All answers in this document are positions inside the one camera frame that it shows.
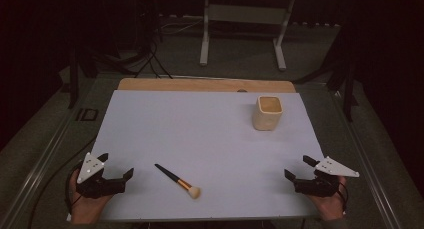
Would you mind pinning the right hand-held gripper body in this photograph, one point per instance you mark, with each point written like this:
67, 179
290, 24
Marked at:
321, 184

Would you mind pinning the person's left hand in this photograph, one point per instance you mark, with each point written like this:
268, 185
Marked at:
87, 207

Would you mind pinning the black stand leg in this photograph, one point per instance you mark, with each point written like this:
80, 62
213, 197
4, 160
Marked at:
73, 85
349, 95

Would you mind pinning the white metal stand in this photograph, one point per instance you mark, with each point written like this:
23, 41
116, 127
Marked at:
246, 14

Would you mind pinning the beige square cup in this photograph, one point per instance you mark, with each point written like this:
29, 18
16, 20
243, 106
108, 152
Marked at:
266, 117

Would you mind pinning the wooden table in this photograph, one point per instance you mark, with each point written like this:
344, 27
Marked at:
200, 84

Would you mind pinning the white board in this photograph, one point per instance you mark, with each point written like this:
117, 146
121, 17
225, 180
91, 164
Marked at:
206, 139

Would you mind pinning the person's right hand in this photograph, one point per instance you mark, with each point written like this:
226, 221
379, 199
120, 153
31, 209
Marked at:
328, 205

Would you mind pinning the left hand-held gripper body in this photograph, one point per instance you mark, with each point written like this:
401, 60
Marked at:
96, 185

